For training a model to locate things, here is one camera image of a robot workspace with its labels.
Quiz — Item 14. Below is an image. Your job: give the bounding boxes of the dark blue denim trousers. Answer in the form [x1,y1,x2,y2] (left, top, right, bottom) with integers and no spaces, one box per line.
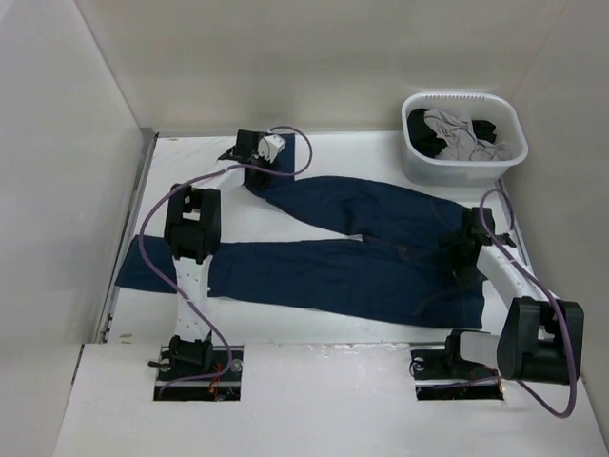
[113,132,486,330]

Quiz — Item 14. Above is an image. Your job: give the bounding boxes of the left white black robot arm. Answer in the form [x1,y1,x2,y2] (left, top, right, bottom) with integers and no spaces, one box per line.
[162,129,286,380]

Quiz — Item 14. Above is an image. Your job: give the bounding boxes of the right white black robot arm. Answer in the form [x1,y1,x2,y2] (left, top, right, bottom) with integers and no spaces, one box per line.
[441,208,584,385]

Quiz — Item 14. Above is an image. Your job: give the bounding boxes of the grey crumpled garment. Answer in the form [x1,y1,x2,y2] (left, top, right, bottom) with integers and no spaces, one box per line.
[423,109,512,162]

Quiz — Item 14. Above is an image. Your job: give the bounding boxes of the black garment in basket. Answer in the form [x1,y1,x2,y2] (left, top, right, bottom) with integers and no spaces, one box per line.
[406,108,499,158]

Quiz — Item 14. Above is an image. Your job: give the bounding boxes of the white plastic laundry basket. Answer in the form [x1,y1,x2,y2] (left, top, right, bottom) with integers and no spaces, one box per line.
[401,91,529,187]

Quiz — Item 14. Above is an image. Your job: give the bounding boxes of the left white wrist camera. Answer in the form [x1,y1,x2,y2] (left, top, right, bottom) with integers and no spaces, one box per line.
[258,134,286,162]

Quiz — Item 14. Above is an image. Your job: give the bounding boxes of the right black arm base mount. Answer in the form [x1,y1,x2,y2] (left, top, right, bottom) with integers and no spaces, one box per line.
[409,348,503,401]

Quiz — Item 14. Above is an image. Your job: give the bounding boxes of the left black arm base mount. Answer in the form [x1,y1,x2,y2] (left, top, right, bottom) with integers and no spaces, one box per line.
[147,346,245,403]

